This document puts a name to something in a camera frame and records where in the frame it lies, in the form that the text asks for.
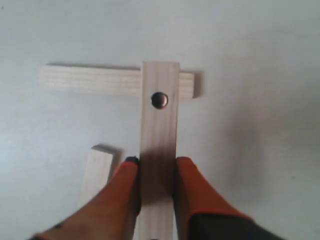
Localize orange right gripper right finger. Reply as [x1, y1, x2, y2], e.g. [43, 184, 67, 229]
[174, 157, 280, 240]

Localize long thin wooden stick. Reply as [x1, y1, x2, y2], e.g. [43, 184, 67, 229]
[78, 144, 118, 208]

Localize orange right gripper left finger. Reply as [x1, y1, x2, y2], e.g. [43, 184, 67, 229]
[32, 156, 140, 240]

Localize wooden stick with magnets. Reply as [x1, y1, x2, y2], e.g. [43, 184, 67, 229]
[138, 61, 180, 240]

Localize plain wood block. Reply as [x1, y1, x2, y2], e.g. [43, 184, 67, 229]
[39, 64, 196, 99]

